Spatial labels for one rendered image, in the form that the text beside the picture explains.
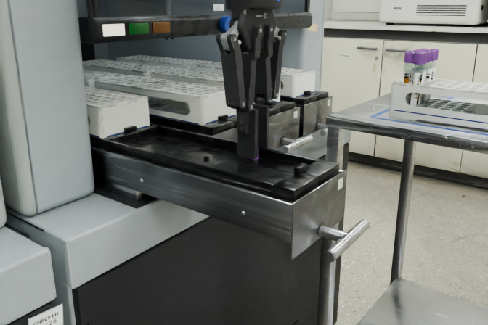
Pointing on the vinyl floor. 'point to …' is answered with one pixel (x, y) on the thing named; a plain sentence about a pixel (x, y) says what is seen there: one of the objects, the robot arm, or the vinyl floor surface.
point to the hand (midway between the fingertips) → (253, 130)
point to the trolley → (441, 304)
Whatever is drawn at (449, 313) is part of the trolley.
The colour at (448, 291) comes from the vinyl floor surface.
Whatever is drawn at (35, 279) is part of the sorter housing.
